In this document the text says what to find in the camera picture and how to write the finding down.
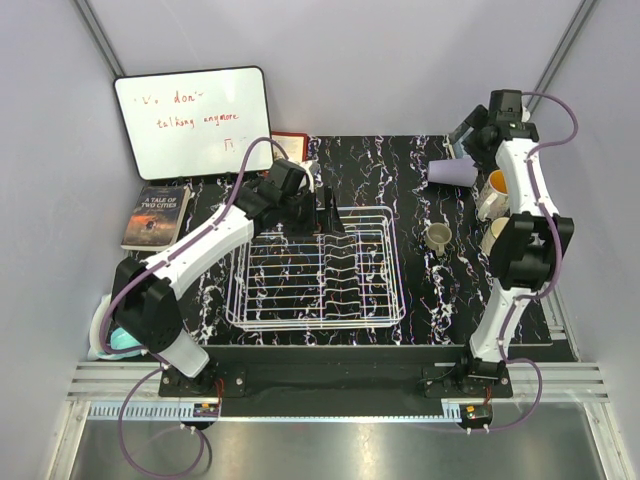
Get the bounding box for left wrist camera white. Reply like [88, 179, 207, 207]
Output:
[301, 160, 320, 193]

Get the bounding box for red paperback book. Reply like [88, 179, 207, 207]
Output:
[271, 132, 309, 164]

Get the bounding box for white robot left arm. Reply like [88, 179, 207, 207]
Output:
[104, 159, 344, 396]

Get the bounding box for floral white mug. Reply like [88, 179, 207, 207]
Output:
[476, 169, 509, 221]

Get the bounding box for white wire dish rack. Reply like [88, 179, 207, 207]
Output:
[226, 206, 406, 332]

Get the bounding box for black marble pattern mat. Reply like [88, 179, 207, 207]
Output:
[180, 135, 491, 346]

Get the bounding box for cream ribbed cup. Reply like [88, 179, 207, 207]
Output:
[481, 217, 509, 256]

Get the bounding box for dark blue book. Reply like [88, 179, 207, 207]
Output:
[448, 124, 472, 158]

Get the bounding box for Tale of Two Cities book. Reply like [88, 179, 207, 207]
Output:
[121, 185, 191, 252]

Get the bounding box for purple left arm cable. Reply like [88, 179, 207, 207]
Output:
[99, 138, 289, 479]

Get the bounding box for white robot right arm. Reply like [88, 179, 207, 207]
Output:
[452, 89, 574, 397]

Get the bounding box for white whiteboard black frame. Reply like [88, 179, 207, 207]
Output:
[114, 66, 271, 181]

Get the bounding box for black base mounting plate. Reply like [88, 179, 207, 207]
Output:
[159, 346, 512, 420]

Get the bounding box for small beige mug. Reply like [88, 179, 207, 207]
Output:
[425, 223, 452, 257]

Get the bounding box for lilac plastic cup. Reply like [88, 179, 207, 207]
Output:
[427, 157, 478, 187]

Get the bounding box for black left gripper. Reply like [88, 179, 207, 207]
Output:
[280, 186, 343, 237]

